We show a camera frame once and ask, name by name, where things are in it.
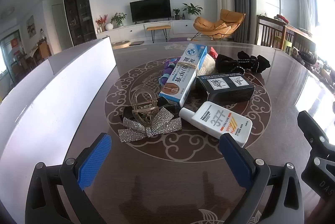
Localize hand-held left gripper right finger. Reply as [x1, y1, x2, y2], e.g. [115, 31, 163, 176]
[218, 133, 305, 224]

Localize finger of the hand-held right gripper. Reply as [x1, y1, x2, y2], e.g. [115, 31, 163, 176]
[298, 111, 335, 160]

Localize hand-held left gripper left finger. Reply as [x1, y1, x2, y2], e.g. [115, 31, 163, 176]
[25, 132, 113, 224]

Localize white sunscreen bottle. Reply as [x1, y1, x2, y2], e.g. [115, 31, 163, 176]
[179, 102, 253, 147]

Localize black cardboard box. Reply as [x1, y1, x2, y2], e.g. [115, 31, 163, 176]
[196, 72, 255, 104]

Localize clear hair claw clip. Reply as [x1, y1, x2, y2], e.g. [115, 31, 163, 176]
[131, 88, 160, 128]

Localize rhinestone bow hair clip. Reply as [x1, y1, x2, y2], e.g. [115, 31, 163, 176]
[118, 98, 183, 144]

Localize cream knitted hat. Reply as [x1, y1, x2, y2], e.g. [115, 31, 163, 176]
[191, 54, 216, 90]

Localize blue white medicine carton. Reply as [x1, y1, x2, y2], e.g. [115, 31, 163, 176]
[158, 44, 208, 109]

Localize brown patterned desktop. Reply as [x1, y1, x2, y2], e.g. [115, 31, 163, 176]
[0, 41, 335, 224]

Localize wooden dining table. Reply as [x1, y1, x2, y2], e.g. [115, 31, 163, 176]
[272, 15, 318, 57]

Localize brown wooden dining chair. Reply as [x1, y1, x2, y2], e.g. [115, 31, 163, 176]
[257, 15, 287, 49]

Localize purple floor mat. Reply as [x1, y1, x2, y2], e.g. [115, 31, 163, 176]
[167, 37, 194, 43]

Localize white television cabinet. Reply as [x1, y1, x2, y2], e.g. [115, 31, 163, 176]
[95, 19, 199, 43]

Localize orange lounge chair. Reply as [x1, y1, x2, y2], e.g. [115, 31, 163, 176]
[194, 9, 246, 41]

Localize red flower branches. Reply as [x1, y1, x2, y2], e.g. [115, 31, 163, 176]
[95, 14, 108, 32]

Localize bushy green potted plant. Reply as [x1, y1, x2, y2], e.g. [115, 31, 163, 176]
[110, 12, 127, 28]

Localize wooden bench with metal legs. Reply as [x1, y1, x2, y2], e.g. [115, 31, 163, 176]
[147, 25, 172, 43]

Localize black display cabinet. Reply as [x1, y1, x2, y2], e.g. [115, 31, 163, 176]
[62, 0, 97, 47]

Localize large green potted plant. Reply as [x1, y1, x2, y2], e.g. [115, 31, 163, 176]
[182, 3, 203, 17]

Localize black television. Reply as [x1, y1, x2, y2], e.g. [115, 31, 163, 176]
[130, 0, 172, 23]

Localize framed wall picture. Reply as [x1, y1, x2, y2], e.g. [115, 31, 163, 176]
[26, 15, 36, 37]

